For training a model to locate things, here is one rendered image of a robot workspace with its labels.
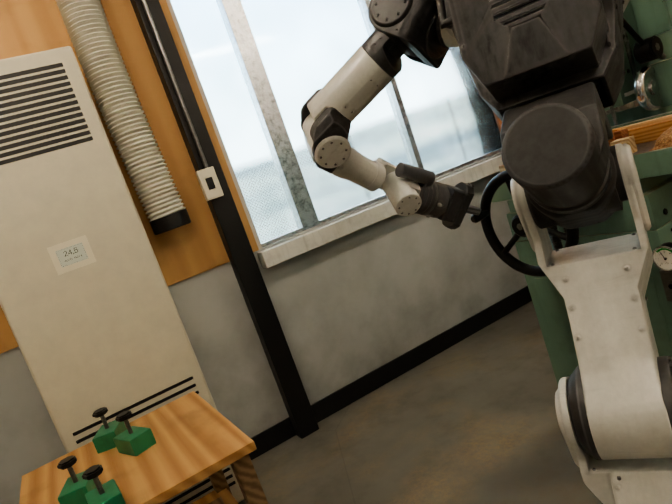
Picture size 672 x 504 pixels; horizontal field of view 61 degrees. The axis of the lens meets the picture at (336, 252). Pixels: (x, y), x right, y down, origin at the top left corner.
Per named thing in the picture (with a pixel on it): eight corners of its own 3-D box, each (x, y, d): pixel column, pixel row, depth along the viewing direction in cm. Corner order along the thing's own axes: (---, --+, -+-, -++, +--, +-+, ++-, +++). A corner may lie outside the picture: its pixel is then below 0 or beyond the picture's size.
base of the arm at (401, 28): (425, 35, 97) (436, -30, 98) (360, 41, 104) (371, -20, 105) (457, 69, 110) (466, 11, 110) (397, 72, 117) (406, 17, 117)
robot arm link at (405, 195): (426, 226, 139) (388, 217, 134) (409, 200, 147) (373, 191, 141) (451, 189, 134) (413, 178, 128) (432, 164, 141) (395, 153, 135)
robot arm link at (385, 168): (404, 212, 138) (364, 193, 130) (391, 191, 145) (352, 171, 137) (422, 192, 136) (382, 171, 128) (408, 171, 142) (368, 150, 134)
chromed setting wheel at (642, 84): (638, 117, 154) (626, 72, 153) (661, 107, 161) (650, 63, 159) (649, 115, 152) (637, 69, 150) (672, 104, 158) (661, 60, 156)
